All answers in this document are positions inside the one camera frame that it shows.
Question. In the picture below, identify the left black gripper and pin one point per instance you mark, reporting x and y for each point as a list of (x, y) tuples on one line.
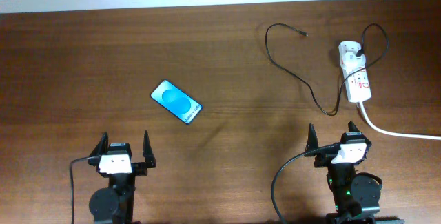
[(139, 168)]

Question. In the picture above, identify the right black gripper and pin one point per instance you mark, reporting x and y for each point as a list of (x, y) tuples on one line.
[(313, 143)]

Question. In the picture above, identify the blue screen smartphone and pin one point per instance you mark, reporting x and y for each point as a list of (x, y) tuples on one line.
[(176, 101)]

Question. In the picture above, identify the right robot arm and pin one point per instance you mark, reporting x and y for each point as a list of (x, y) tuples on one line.
[(356, 194)]

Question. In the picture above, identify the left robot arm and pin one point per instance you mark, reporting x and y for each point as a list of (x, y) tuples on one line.
[(114, 204)]

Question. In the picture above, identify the white USB charger adapter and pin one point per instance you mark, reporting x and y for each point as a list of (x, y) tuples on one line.
[(350, 60)]

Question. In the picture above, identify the white power strip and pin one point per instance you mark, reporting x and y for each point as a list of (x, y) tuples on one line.
[(356, 79)]

